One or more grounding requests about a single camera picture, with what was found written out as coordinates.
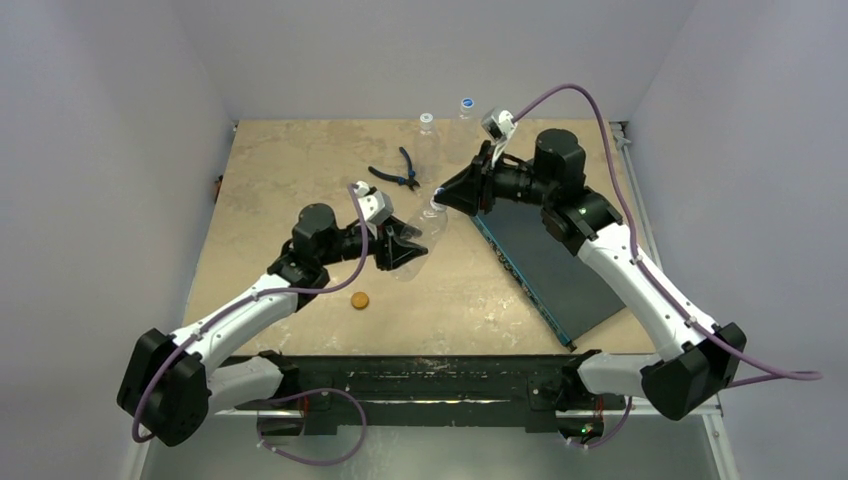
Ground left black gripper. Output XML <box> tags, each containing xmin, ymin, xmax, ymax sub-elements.
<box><xmin>318</xmin><ymin>214</ymin><xmax>427</xmax><ymax>270</ymax></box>

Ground clear plastic bottle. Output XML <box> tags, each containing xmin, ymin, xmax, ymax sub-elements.
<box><xmin>446</xmin><ymin>102</ymin><xmax>477</xmax><ymax>165</ymax></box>

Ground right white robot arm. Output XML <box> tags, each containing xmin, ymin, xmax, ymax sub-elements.
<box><xmin>434</xmin><ymin>129</ymin><xmax>747</xmax><ymax>420</ymax></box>

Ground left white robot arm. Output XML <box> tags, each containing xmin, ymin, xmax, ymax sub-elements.
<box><xmin>117</xmin><ymin>203</ymin><xmax>428</xmax><ymax>446</ymax></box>

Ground orange bottle cap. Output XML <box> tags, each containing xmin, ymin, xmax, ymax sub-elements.
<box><xmin>350</xmin><ymin>292</ymin><xmax>370</xmax><ymax>310</ymax></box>

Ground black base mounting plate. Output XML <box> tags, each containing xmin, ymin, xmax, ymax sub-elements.
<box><xmin>240</xmin><ymin>354</ymin><xmax>626</xmax><ymax>443</ymax></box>

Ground blue handled pliers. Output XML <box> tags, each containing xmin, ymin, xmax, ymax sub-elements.
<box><xmin>367</xmin><ymin>146</ymin><xmax>421</xmax><ymax>192</ymax></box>

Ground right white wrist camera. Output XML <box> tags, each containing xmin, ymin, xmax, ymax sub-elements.
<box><xmin>480</xmin><ymin>107</ymin><xmax>516</xmax><ymax>167</ymax></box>

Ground dark network switch box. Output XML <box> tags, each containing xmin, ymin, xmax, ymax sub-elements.
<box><xmin>472</xmin><ymin>199</ymin><xmax>624</xmax><ymax>351</ymax></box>

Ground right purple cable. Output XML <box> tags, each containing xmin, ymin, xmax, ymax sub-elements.
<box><xmin>510</xmin><ymin>83</ymin><xmax>824</xmax><ymax>389</ymax></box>

